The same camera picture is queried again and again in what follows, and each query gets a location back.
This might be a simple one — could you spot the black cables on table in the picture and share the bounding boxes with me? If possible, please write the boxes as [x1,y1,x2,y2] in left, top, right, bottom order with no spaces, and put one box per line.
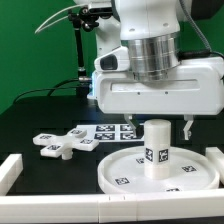
[13,78,91,104]

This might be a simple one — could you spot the black camera stand pole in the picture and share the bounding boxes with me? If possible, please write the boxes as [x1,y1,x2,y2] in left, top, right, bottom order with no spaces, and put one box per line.
[68,10,89,98]

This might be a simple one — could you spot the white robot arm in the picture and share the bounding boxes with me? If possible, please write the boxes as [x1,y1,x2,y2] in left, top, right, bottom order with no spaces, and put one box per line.
[94,0,224,133]

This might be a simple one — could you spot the white front fence bar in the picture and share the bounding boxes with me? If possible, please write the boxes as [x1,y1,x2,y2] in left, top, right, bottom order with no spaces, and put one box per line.
[0,189,224,223]

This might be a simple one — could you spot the white marker sheet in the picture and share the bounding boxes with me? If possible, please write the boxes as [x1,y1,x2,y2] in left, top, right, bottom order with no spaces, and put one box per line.
[77,124,144,142]

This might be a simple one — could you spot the white left fence bar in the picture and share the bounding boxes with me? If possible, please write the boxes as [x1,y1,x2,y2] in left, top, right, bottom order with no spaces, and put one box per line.
[0,154,23,196]

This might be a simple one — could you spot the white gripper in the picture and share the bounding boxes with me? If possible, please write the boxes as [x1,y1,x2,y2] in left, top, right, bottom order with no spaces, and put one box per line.
[94,57,224,140]

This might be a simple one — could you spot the white round table top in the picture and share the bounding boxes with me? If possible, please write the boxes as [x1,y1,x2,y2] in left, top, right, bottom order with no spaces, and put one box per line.
[97,146,220,194]

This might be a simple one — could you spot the white cross table base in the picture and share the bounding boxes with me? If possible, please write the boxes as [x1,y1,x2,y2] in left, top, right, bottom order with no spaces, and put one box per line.
[33,128,99,160]

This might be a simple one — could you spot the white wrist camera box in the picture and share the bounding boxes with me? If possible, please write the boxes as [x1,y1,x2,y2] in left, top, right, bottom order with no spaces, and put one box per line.
[94,46,130,72]

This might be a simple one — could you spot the white curved cables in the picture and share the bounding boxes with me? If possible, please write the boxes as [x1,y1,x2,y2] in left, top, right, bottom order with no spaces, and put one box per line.
[34,3,88,35]

